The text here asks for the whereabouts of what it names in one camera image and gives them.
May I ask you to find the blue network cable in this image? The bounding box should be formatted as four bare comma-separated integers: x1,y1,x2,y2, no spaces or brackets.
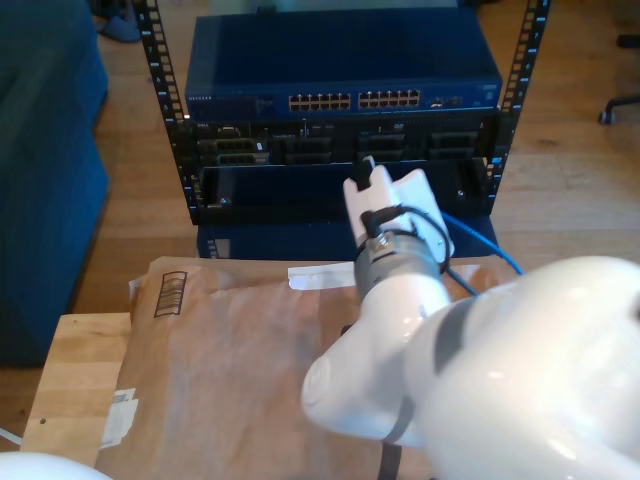
439,209,525,300

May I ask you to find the black rack server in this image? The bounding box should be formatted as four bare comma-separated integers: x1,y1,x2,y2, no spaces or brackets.
189,115,501,166

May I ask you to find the long white tape strip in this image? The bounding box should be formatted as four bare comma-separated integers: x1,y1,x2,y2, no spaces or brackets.
287,258,359,292

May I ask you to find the dark blue cabinet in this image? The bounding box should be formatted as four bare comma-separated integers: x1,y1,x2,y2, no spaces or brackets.
195,218,504,261

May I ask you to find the black open rack shelf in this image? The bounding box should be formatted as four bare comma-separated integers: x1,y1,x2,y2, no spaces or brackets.
192,158,494,226

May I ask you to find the brown paper mailer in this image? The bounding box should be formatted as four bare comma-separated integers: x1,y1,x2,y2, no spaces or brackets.
94,254,524,480

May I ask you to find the black office chair base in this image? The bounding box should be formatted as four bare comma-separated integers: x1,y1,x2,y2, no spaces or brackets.
598,92,640,126

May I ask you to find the grey-blue slipper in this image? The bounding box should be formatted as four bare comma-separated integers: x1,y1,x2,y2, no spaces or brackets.
95,17,142,44

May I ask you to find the blue sofa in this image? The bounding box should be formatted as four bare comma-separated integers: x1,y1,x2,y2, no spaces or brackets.
0,0,111,369

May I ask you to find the white shipping label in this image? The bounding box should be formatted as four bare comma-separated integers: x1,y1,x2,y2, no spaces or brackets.
98,387,140,450

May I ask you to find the short black connector cable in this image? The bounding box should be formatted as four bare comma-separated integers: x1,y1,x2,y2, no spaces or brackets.
359,203,453,275

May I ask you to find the blue network switch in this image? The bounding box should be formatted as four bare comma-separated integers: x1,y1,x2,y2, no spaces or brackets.
183,13,504,120

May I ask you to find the black equipment rack frame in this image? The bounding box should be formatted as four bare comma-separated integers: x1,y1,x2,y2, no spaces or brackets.
133,0,554,226

